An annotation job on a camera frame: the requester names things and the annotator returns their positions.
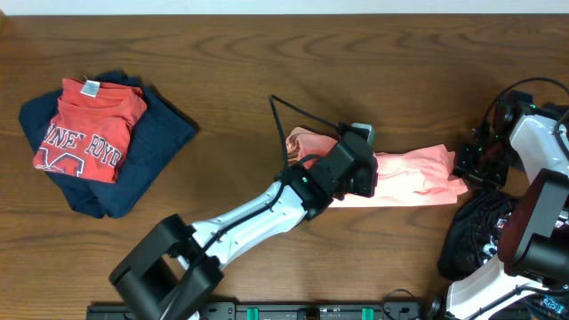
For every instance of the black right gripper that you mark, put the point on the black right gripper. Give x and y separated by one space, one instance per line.
464 170

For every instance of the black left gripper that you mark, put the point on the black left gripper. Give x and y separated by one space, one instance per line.
368 173

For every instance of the salmon pink shirt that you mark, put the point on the salmon pink shirt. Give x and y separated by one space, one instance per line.
420 177

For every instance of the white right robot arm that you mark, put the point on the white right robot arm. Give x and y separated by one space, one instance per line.
510 242

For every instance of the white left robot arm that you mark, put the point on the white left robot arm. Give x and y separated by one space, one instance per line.
173 270

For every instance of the black printed t-shirt pile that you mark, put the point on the black printed t-shirt pile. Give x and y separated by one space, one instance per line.
473 239

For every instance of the navy folded garment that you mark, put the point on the navy folded garment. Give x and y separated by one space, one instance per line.
159 135

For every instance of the red folded printed t-shirt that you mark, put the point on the red folded printed t-shirt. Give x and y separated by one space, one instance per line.
90 134

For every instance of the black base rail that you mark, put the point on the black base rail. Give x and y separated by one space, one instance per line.
396 305

